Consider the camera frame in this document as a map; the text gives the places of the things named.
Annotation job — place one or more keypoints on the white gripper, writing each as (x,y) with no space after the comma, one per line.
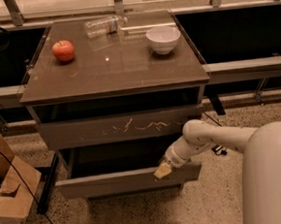
(175,159)

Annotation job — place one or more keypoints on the grey drawer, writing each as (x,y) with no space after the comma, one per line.
(121,168)
(117,128)

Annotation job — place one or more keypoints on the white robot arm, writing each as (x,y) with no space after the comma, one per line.
(261,170)

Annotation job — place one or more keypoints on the grey drawer cabinet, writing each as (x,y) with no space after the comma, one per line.
(114,74)

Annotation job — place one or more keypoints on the grey top drawer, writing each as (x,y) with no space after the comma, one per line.
(117,128)

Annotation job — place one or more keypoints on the black power adapter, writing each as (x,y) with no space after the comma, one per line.
(219,150)

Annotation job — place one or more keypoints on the black metal floor bar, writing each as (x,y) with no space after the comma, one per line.
(48,177)

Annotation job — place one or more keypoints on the white ceramic bowl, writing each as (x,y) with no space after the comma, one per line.
(163,39)

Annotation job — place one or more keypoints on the brown cardboard box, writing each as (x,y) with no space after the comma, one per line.
(18,185)

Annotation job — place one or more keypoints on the clear plastic water bottle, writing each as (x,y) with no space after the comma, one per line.
(104,26)

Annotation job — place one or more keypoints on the red apple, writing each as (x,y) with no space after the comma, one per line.
(63,51)

